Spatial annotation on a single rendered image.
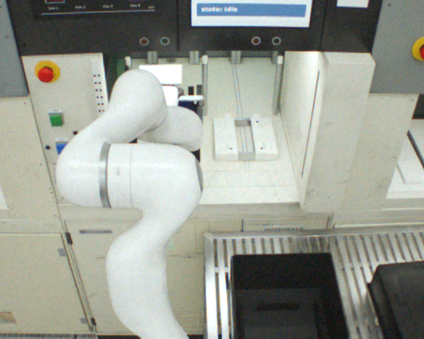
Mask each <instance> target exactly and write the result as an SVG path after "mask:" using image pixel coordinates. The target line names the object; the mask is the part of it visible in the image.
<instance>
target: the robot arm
mask: <svg viewBox="0 0 424 339"><path fill-rule="evenodd" d="M183 94H184V89H181V88H177V86H175V85H166V86H162V84H161V82H160V81H159V80H158V79H157V77H156V76H155V75H153V74H152V73H150V71H146V70H143V69H131V70H129V71H127V72H125V73H123V74H122V75H121V76H120V78H119V79H118V80H117V81H116V83H115V85H114V88H113V91H112V94H111V99H110V102H109V103H108V106H107V108H106V109H105V111H104V112H103V113H102V114H101V115H100V116H99V117H98V118H97V119H96V120H95V121H94V122H92V123H90V124H89V125H88V126H86V127H85V128H84V129H83V130H81V131H80V132H79V133H78V134H77V135H76V136H75V137H74V138H73V139H72V140H70V141H69V142H68V144H67V145H66V146H65V148H64V149H63V151H62V152H61V154H60V156H59V157H58V158H57V162H56V168H55V170H54V172H55V184H56V186H57V190H58V191H59V193H60V194H61V196H62V197H63V198H64V199H65V201H67V202H69V203H71V204H73V205H74V206H78V207H88V208H137V209H140V210H141V211H142V216H141V217H140V219H139V220H138V221H137V222H136V223H135V224H134V225H133V226H131V227H130V228H128V229H127V230H126V231H124V233H123V234H121V235H120V236H119V237H118V238H117V239H115V240H114V241H113V242H112V246H111V248H110V249H109V251H108V253H107V259H106V261H107V287H108V293H109V297H110V301H111V306H112V308H113V311H114V313H115V314H116V316H117V317H118V319H119V320H120V322H121V323H122V324H123V325H124V326H126V327H127V328H128V329H129V330H131V331H132V332H133V333H134V334H136V335H137V336H138V337H141V338H142V339H189V337H187V335H186V334H185V332H184V331H183V329H182V328H181V327H180V325H179V324H178V321H176V319H175V318H174V314H173V312H172V311H171V307H170V302H169V298H168V292H167V280H166V247H167V245H168V243H169V241H170V239H171V238H172V237H173V236H174V234H175V233H176V232H177V231H178V230H179V229H180V228H181V227H182V226H183V224H184V223H185V221H186V220H187V219H188V218H189V217H190V216H191V214H193V212H194V211H195V209H196V208H197V206H198V204H199V201H200V199H201V196H202V194H203V189H204V176H203V172H202V169H201V167H200V164H199V162H198V161H197V159H196V158H195V156H194V155H193V154H192V153H191V151H195V150H198V149H199V148H200V147H201V146H202V143H203V142H204V127H203V125H202V122H201V120H200V118H199V116H198V115H197V114H196V113H195V112H193V111H190V110H188V109H186V108H183V107H178V99H179V98H180V97H181V96H182V95H183ZM135 138H137V144H129V143H130V142H132V141H133V140H134V139H135Z"/></svg>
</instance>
